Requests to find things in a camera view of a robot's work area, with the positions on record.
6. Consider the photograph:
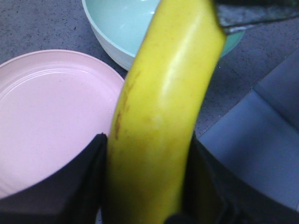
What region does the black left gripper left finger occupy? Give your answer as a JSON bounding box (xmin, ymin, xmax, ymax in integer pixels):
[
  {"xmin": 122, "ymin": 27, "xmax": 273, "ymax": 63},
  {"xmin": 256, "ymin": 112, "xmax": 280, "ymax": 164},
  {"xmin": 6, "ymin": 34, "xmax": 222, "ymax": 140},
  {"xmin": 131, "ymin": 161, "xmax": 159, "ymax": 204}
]
[{"xmin": 0, "ymin": 134, "xmax": 107, "ymax": 224}]

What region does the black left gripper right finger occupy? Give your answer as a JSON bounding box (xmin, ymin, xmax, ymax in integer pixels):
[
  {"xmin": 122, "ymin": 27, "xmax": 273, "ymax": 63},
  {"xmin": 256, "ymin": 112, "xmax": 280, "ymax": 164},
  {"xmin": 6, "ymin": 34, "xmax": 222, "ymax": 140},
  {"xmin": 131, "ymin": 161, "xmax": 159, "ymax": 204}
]
[{"xmin": 165, "ymin": 136, "xmax": 299, "ymax": 224}]

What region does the yellow banana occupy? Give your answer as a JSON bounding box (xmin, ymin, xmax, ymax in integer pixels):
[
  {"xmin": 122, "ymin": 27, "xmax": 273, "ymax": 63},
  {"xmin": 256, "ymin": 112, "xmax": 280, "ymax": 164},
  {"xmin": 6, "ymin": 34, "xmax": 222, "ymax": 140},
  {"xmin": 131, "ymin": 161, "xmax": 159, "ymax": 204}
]
[{"xmin": 102, "ymin": 0, "xmax": 226, "ymax": 224}]

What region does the pink plate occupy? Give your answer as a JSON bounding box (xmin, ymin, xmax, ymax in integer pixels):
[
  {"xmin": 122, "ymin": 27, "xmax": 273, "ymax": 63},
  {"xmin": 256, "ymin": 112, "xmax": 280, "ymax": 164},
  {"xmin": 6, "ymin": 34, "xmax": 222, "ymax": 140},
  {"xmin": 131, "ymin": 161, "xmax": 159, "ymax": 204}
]
[{"xmin": 0, "ymin": 49, "xmax": 123, "ymax": 198}]

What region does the green bowl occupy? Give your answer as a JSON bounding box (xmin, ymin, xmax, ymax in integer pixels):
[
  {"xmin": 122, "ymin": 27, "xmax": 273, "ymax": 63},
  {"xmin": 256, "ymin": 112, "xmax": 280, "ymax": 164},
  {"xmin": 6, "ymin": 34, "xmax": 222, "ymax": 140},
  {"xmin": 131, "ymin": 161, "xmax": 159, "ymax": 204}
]
[{"xmin": 81, "ymin": 0, "xmax": 246, "ymax": 71}]

